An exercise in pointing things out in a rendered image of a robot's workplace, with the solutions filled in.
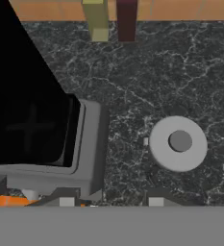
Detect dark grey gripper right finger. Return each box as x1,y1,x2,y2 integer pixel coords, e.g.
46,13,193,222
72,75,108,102
143,187,190,208

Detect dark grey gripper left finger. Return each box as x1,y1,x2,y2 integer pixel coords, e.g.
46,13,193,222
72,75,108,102
36,187,83,208

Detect round grey blender lid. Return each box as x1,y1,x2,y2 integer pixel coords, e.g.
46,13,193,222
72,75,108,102
143,115,209,173

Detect orange object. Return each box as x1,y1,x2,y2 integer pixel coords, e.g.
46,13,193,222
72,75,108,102
0,194,40,208

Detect dark maroon box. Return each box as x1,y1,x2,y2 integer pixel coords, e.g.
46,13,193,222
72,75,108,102
115,0,138,43

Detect olive yellow box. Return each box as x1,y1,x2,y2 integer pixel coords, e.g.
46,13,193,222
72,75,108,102
82,0,110,43

